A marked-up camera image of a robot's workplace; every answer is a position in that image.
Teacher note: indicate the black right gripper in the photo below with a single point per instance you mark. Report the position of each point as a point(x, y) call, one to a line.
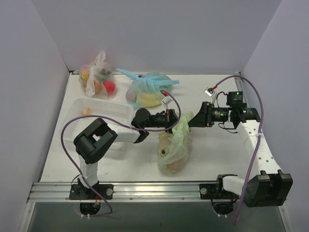
point(206, 114)

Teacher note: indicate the small tan fake fruit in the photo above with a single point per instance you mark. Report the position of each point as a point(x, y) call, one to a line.
point(86, 112)

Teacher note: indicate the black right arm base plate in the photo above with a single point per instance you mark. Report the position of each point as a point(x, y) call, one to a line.
point(210, 192)

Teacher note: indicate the clear tied bag of fruits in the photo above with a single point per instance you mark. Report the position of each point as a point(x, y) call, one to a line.
point(96, 79)

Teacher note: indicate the light green avocado plastic bag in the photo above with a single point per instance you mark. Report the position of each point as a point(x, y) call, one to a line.
point(174, 148)

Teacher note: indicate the blue tied plastic bag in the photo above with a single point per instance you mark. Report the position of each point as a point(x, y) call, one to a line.
point(145, 89)

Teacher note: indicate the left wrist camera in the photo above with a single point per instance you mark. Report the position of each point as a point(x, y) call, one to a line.
point(166, 101)

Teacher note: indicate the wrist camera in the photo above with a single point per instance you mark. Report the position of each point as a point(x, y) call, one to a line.
point(210, 91)
point(166, 101)

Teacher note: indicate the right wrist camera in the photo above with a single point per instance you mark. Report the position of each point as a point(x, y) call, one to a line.
point(210, 91)

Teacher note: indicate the aluminium front rail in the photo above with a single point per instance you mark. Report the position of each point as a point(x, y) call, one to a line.
point(144, 192)

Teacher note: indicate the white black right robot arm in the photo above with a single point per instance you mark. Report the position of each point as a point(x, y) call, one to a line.
point(269, 186)

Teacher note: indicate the white perforated plastic basket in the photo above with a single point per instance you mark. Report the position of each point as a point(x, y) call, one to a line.
point(118, 111)

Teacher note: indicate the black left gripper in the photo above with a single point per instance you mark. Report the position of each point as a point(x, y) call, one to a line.
point(172, 118)

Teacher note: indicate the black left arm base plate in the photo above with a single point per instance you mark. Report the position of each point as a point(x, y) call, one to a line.
point(80, 192)

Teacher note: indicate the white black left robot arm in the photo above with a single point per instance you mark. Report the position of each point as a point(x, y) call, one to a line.
point(97, 138)

